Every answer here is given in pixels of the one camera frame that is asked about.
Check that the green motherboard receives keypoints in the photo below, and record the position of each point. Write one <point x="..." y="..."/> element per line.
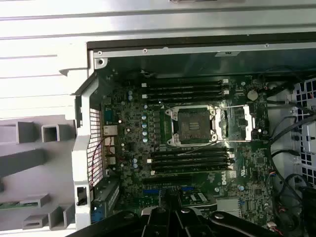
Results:
<point x="247" y="158"/>

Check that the silver drive cage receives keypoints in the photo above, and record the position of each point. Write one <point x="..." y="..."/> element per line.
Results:
<point x="309" y="135"/>

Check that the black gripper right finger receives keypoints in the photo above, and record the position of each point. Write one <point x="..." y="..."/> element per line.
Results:
<point x="184" y="224"/>

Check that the blue rear connector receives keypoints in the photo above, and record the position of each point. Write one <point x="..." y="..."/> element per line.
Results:
<point x="97" y="214"/>

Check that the grey parts rack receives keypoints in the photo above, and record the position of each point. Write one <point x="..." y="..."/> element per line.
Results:
<point x="24" y="158"/>

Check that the metal locking lever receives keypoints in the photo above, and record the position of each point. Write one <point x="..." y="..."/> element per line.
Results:
<point x="197" y="148"/>

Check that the CPU socket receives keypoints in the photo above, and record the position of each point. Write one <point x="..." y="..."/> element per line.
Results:
<point x="192" y="126"/>

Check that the bare green RAM stick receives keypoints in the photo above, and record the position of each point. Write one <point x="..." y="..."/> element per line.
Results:
<point x="10" y="206"/>

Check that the metal socket cover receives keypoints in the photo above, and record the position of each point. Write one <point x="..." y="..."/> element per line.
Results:
<point x="249" y="114"/>

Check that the black expansion slot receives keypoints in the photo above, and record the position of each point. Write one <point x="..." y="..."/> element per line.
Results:
<point x="168" y="180"/>

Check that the blue expansion slot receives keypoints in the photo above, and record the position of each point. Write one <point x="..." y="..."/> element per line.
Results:
<point x="151" y="189"/>

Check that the silver chipset heat sink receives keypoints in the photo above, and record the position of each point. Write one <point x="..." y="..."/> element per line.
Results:
<point x="228" y="207"/>

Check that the silver coin cell battery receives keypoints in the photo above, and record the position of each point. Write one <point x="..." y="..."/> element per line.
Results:
<point x="252" y="95"/>

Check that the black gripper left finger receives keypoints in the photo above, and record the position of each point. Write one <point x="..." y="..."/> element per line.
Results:
<point x="158" y="224"/>

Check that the silver rear port block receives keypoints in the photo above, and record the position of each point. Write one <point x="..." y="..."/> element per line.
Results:
<point x="110" y="130"/>
<point x="110" y="155"/>

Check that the black PC case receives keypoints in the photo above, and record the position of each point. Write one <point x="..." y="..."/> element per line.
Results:
<point x="82" y="158"/>

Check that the black RAM slot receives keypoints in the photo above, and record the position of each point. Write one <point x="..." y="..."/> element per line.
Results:
<point x="187" y="158"/>
<point x="187" y="170"/>
<point x="187" y="151"/>
<point x="182" y="96"/>
<point x="187" y="91"/>
<point x="182" y="86"/>
<point x="148" y="161"/>
<point x="187" y="81"/>

